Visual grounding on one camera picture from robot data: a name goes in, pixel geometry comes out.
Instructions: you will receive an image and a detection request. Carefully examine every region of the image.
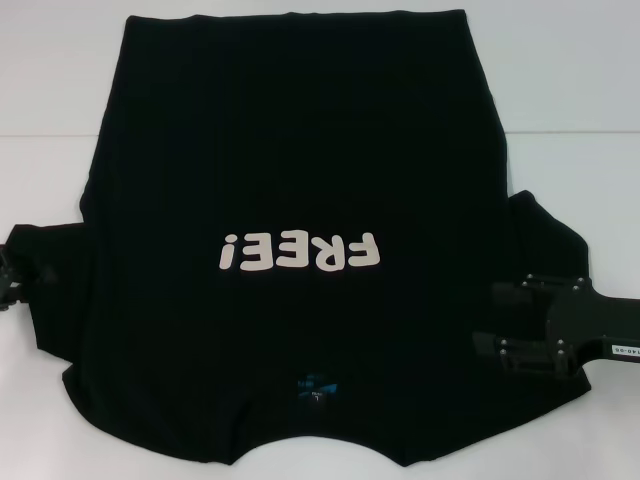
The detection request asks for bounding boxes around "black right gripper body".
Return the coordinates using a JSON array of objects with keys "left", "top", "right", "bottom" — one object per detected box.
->
[{"left": 544, "top": 281, "right": 640, "bottom": 376}]

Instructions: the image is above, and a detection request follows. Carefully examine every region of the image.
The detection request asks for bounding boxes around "black shirt with FREE print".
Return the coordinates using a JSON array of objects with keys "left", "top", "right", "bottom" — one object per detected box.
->
[{"left": 2, "top": 9, "right": 604, "bottom": 469}]

